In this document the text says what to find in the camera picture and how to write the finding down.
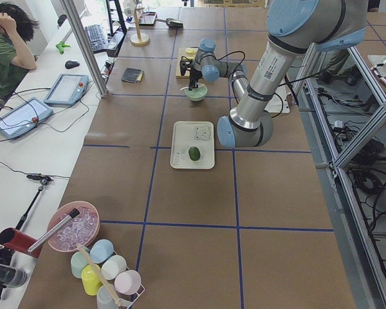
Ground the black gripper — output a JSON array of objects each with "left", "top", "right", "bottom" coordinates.
[{"left": 179, "top": 56, "right": 201, "bottom": 91}]

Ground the white ceramic soup spoon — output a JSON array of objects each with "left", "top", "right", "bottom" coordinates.
[{"left": 179, "top": 82, "right": 205, "bottom": 91}]

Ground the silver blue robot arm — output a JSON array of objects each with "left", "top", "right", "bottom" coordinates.
[{"left": 180, "top": 0, "right": 367, "bottom": 148}]

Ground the light green bowl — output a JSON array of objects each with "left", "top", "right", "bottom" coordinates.
[{"left": 184, "top": 85, "right": 208, "bottom": 102}]

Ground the pink bowl with ice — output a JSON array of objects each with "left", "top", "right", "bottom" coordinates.
[{"left": 48, "top": 201, "right": 100, "bottom": 252}]

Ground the lemon slice upper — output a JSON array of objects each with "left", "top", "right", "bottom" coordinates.
[{"left": 185, "top": 48, "right": 197, "bottom": 54}]

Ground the wooden cutting board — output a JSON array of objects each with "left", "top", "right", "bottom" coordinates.
[{"left": 175, "top": 47, "right": 200, "bottom": 79}]

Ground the white bear tray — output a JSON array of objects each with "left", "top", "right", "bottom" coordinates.
[{"left": 170, "top": 121, "right": 215, "bottom": 169}]

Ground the grey folded cloth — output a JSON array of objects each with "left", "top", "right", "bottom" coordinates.
[{"left": 121, "top": 68, "right": 144, "bottom": 84}]

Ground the metal scoop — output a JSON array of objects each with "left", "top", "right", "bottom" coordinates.
[{"left": 155, "top": 18, "right": 183, "bottom": 29}]

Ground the green avocado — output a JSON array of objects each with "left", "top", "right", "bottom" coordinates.
[{"left": 188, "top": 146, "right": 201, "bottom": 162}]

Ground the wooden mug tree stand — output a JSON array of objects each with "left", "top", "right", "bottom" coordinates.
[{"left": 130, "top": 4, "right": 150, "bottom": 47}]

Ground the black glass rack tray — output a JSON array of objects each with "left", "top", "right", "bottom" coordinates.
[{"left": 138, "top": 12, "right": 157, "bottom": 26}]

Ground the black keyboard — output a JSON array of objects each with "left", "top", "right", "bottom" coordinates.
[{"left": 84, "top": 24, "right": 109, "bottom": 53}]

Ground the black computer mouse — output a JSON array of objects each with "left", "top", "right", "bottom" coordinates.
[{"left": 64, "top": 60, "right": 80, "bottom": 70}]

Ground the far teach pendant tablet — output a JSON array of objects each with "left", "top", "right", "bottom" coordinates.
[{"left": 43, "top": 73, "right": 89, "bottom": 106}]

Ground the teach pendant tablet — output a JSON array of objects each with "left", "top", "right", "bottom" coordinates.
[
  {"left": 43, "top": 73, "right": 89, "bottom": 106},
  {"left": 0, "top": 97, "right": 53, "bottom": 139}
]

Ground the green clamp tool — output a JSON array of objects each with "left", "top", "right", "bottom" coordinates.
[{"left": 55, "top": 41, "right": 71, "bottom": 55}]

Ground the metal tube tool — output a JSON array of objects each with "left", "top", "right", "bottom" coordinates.
[{"left": 27, "top": 208, "right": 80, "bottom": 253}]

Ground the black selfie stick tripod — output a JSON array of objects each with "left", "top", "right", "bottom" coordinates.
[{"left": 15, "top": 174, "right": 53, "bottom": 230}]

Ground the near teach pendant tablet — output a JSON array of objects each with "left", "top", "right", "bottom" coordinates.
[{"left": 0, "top": 97, "right": 53, "bottom": 139}]

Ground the person in green shirt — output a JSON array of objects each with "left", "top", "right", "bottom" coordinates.
[{"left": 0, "top": 2, "right": 39, "bottom": 100}]

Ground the blue cup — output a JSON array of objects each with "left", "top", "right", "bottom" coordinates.
[{"left": 89, "top": 239, "right": 114, "bottom": 264}]

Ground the white cup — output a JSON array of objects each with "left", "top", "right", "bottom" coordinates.
[{"left": 101, "top": 255, "right": 127, "bottom": 280}]

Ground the pink cup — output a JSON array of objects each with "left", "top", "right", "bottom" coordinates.
[{"left": 114, "top": 270, "right": 142, "bottom": 295}]

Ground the green cup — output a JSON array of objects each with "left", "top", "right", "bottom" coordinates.
[{"left": 70, "top": 251, "right": 88, "bottom": 279}]

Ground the yellow cup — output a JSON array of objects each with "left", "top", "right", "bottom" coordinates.
[{"left": 81, "top": 265, "right": 102, "bottom": 296}]

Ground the wooden stick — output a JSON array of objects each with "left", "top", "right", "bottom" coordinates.
[{"left": 77, "top": 244, "right": 124, "bottom": 308}]

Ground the grey cup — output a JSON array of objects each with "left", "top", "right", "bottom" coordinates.
[{"left": 96, "top": 285, "right": 118, "bottom": 309}]

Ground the red cylinder cup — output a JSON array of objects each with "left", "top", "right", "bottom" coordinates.
[{"left": 0, "top": 227, "right": 41, "bottom": 258}]

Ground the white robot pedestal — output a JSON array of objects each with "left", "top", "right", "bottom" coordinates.
[{"left": 235, "top": 80, "right": 290, "bottom": 117}]

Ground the aluminium frame post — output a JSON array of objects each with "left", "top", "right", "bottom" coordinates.
[{"left": 60, "top": 0, "right": 108, "bottom": 98}]

